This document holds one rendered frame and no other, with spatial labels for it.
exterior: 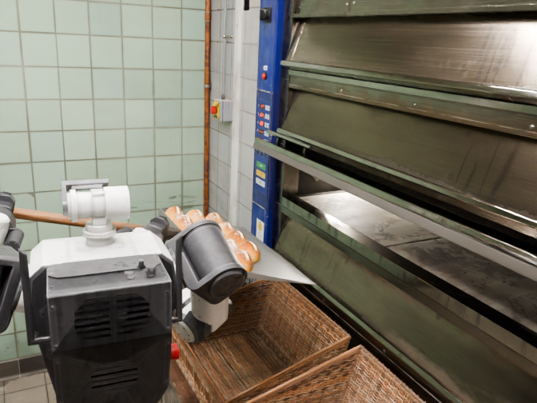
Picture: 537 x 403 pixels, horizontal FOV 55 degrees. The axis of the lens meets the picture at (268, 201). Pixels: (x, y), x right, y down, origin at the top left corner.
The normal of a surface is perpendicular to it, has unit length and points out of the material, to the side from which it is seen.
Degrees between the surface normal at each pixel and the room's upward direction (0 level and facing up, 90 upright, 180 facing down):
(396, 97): 90
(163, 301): 89
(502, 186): 70
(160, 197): 90
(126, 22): 90
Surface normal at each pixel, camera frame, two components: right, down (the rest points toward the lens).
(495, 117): -0.89, 0.09
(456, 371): -0.83, -0.24
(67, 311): 0.40, 0.28
